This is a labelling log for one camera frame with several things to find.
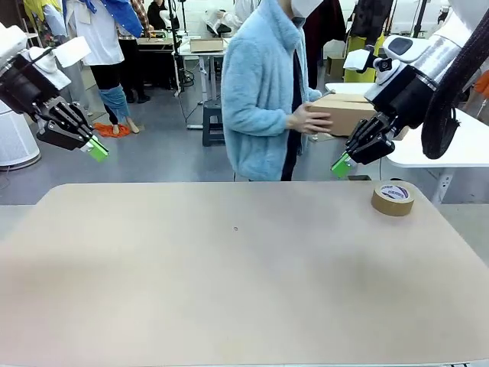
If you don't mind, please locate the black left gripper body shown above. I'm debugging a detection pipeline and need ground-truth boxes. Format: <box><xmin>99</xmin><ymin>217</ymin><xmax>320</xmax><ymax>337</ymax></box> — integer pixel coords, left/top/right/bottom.
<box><xmin>0</xmin><ymin>53</ymin><xmax>61</xmax><ymax>116</ymax></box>

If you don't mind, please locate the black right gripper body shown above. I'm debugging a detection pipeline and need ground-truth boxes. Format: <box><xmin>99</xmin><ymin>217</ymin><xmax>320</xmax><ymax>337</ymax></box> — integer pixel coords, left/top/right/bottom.
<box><xmin>364</xmin><ymin>64</ymin><xmax>441</xmax><ymax>130</ymax></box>

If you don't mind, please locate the brown cardboard box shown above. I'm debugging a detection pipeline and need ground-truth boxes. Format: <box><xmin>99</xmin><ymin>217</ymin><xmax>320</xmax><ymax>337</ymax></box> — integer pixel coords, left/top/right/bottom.
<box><xmin>307</xmin><ymin>93</ymin><xmax>410</xmax><ymax>138</ymax></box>

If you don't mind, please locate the person's right hand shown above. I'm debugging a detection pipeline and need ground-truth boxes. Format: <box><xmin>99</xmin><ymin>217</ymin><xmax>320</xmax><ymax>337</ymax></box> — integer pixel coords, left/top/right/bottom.
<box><xmin>286</xmin><ymin>102</ymin><xmax>332</xmax><ymax>135</ymax></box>

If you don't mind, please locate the orange cloth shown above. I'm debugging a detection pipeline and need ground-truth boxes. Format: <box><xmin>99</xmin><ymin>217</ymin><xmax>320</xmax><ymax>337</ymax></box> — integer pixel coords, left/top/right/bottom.
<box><xmin>94</xmin><ymin>122</ymin><xmax>131</xmax><ymax>138</ymax></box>

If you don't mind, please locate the white ribbed cylinder stand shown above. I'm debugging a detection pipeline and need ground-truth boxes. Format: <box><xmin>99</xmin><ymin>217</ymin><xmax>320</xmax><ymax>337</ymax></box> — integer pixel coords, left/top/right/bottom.
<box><xmin>0</xmin><ymin>109</ymin><xmax>41</xmax><ymax>167</ymax></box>

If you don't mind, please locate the brown packing tape roll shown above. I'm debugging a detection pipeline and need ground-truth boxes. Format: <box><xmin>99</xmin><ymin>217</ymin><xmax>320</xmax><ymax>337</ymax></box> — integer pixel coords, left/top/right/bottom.
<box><xmin>370</xmin><ymin>181</ymin><xmax>416</xmax><ymax>217</ymax></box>

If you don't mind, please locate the mannequin with floral shirt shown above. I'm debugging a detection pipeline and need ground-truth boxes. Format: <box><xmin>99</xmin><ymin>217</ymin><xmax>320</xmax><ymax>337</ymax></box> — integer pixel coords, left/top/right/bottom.
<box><xmin>22</xmin><ymin>0</ymin><xmax>70</xmax><ymax>49</ymax></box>

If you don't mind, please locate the small cardboard carton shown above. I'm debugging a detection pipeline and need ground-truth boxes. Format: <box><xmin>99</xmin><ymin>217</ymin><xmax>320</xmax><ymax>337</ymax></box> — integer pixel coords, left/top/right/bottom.
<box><xmin>326</xmin><ymin>55</ymin><xmax>345</xmax><ymax>78</ymax></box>

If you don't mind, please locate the white side table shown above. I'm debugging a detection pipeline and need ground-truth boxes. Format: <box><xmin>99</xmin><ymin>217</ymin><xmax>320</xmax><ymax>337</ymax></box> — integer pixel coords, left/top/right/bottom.
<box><xmin>324</xmin><ymin>82</ymin><xmax>489</xmax><ymax>204</ymax></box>

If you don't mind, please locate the mannequin with white shirt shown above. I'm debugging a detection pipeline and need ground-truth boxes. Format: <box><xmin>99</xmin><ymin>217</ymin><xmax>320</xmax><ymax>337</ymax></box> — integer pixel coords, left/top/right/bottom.
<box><xmin>63</xmin><ymin>0</ymin><xmax>144</xmax><ymax>135</ymax></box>

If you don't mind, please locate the black tripod stand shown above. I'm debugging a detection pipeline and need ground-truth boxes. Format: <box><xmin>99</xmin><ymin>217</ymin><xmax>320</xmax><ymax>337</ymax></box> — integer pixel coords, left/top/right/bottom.
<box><xmin>412</xmin><ymin>0</ymin><xmax>429</xmax><ymax>39</ymax></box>

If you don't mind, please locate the person in blue fleece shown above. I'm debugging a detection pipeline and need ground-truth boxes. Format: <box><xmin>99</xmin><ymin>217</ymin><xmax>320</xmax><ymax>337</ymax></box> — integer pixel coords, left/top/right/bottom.
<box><xmin>221</xmin><ymin>0</ymin><xmax>333</xmax><ymax>183</ymax></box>

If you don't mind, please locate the white standing desk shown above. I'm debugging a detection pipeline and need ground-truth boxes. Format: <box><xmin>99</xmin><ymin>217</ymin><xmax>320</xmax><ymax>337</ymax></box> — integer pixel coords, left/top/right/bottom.
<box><xmin>177</xmin><ymin>36</ymin><xmax>230</xmax><ymax>130</ymax></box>

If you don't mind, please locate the white face mask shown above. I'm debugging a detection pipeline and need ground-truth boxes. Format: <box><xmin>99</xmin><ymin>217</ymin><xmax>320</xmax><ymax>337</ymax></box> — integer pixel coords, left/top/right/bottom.
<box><xmin>292</xmin><ymin>0</ymin><xmax>322</xmax><ymax>18</ymax></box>

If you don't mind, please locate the grey step stool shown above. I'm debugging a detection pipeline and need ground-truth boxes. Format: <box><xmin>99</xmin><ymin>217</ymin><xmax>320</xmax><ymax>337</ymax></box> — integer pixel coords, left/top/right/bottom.
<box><xmin>202</xmin><ymin>101</ymin><xmax>227</xmax><ymax>148</ymax></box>

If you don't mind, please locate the flat cardboard tray box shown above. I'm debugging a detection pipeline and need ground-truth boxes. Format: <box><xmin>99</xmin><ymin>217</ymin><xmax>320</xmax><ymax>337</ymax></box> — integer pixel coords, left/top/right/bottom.
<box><xmin>189</xmin><ymin>37</ymin><xmax>225</xmax><ymax>54</ymax></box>

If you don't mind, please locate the person in white coat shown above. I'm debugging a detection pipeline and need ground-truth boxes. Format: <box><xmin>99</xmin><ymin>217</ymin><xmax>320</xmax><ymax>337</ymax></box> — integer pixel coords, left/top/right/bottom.
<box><xmin>206</xmin><ymin>0</ymin><xmax>253</xmax><ymax>39</ymax></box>

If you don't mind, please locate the black braided cable sleeve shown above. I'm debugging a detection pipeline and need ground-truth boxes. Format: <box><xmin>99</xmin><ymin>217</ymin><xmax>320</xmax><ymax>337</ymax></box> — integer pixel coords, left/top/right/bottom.
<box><xmin>422</xmin><ymin>3</ymin><xmax>489</xmax><ymax>161</ymax></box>

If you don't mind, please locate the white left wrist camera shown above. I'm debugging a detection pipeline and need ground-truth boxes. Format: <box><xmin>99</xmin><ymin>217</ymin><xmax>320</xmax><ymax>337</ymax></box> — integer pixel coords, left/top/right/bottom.
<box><xmin>28</xmin><ymin>36</ymin><xmax>92</xmax><ymax>91</ymax></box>

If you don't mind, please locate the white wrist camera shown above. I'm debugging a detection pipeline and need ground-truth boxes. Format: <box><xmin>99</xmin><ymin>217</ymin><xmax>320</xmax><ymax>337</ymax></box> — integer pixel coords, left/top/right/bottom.
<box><xmin>343</xmin><ymin>45</ymin><xmax>402</xmax><ymax>87</ymax></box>
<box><xmin>28</xmin><ymin>36</ymin><xmax>92</xmax><ymax>91</ymax></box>

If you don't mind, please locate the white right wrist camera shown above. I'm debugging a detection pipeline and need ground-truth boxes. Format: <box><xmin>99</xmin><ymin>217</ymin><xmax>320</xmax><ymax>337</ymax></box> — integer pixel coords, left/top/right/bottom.
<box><xmin>343</xmin><ymin>45</ymin><xmax>402</xmax><ymax>87</ymax></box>

